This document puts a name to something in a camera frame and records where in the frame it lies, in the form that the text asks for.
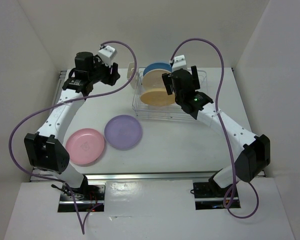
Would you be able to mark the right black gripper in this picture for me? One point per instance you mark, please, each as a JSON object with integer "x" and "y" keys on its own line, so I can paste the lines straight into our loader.
{"x": 168, "y": 81}

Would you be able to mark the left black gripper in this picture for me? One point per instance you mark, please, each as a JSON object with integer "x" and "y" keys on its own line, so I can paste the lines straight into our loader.
{"x": 111, "y": 79}

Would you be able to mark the yellow plate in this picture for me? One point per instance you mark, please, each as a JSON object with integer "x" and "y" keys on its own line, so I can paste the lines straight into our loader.
{"x": 157, "y": 97}

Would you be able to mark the blue plate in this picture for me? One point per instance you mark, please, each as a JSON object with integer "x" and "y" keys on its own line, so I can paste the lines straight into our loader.
{"x": 157, "y": 66}

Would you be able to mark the purple plate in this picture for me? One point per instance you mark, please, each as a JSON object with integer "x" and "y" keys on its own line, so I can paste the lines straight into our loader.
{"x": 123, "y": 132}

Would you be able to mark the pink plate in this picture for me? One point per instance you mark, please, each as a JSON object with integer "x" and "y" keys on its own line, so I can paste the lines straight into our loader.
{"x": 85, "y": 146}

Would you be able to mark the cream plate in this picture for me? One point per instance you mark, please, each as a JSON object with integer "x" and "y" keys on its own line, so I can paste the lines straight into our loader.
{"x": 153, "y": 79}

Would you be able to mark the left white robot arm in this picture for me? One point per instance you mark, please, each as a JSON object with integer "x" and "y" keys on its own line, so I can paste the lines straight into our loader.
{"x": 45, "y": 148}

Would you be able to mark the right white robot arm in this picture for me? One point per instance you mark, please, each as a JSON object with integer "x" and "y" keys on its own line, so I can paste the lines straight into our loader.
{"x": 251, "y": 153}

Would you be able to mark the white cutlery holder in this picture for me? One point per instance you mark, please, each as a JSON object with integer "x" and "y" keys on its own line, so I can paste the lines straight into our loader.
{"x": 132, "y": 71}

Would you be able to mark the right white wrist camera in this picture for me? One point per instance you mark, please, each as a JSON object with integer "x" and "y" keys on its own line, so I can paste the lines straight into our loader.
{"x": 178, "y": 63}

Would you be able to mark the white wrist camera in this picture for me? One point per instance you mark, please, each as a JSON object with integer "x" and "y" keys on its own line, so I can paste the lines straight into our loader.
{"x": 178, "y": 63}
{"x": 107, "y": 54}

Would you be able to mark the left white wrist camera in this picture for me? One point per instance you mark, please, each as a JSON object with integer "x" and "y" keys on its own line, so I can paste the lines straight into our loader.
{"x": 107, "y": 54}

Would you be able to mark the white wire dish rack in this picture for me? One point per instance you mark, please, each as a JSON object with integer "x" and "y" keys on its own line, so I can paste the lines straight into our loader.
{"x": 171, "y": 112}

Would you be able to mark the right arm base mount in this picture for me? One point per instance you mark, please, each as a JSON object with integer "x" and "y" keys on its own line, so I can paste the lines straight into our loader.
{"x": 206, "y": 198}

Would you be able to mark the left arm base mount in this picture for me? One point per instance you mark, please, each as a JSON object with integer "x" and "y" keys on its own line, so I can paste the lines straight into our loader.
{"x": 93, "y": 200}

